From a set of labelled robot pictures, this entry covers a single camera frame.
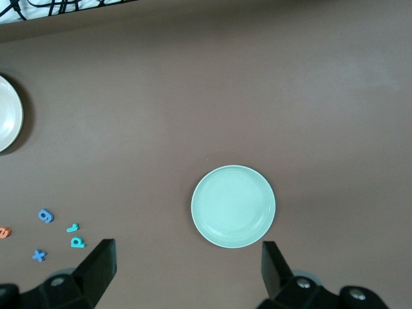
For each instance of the mint green plate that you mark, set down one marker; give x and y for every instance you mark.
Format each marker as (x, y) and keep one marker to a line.
(233, 206)

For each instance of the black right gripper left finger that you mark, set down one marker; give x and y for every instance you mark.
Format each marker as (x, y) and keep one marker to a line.
(99, 267)

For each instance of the blue foam letter x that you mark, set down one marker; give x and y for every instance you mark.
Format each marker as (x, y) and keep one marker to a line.
(39, 255)

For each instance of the blue foam letter g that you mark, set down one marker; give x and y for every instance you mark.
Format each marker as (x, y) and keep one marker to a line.
(47, 218)

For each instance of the orange foam letter e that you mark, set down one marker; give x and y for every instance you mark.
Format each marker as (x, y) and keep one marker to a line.
(7, 233)

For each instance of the teal foam letter r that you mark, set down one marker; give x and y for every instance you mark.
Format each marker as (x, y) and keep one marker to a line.
(72, 228)

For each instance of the beige plate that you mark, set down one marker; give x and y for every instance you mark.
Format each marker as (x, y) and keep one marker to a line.
(8, 112)

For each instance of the teal foam letter p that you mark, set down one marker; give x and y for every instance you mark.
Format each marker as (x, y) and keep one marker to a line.
(80, 244)

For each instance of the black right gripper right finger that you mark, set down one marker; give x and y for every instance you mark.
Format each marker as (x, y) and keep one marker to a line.
(273, 270)

